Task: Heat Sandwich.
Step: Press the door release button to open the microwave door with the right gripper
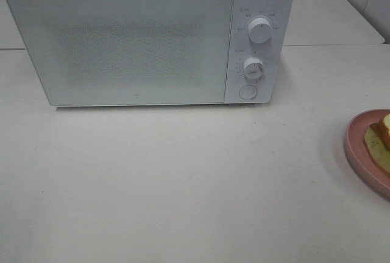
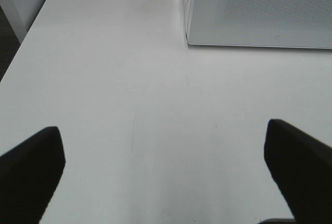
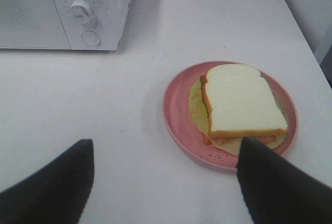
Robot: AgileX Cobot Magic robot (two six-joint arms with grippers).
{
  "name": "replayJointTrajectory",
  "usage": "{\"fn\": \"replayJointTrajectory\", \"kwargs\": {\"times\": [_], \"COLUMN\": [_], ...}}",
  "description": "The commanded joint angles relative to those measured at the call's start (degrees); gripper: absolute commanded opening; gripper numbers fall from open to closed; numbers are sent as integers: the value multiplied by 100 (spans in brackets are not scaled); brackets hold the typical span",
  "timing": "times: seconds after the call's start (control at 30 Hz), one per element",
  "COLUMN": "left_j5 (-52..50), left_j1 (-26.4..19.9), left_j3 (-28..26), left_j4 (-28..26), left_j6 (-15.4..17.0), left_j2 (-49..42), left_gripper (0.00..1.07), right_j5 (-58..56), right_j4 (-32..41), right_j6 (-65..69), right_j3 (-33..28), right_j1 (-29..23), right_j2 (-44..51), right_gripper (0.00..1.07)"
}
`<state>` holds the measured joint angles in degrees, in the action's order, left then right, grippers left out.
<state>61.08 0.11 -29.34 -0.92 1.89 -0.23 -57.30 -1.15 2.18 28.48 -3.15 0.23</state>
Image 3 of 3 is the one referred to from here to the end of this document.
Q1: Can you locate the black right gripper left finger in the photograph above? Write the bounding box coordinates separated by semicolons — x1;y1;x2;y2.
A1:
1;139;94;223

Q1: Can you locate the white microwave oven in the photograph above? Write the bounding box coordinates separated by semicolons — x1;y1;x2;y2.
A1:
0;0;135;51

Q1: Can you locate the white bread sandwich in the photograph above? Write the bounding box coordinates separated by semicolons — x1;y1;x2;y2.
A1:
188;63;288;156

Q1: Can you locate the lower white microwave knob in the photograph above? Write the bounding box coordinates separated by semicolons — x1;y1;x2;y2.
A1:
70;0;93;24

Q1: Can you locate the pink round plate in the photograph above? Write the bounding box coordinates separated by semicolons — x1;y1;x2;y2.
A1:
162;61;299;171

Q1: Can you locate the white microwave door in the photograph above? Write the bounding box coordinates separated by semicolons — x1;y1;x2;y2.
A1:
1;0;70;49

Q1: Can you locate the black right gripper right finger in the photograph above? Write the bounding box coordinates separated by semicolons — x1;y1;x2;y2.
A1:
237;137;331;223

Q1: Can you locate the round white door button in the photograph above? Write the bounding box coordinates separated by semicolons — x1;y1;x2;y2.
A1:
81;31;101;46

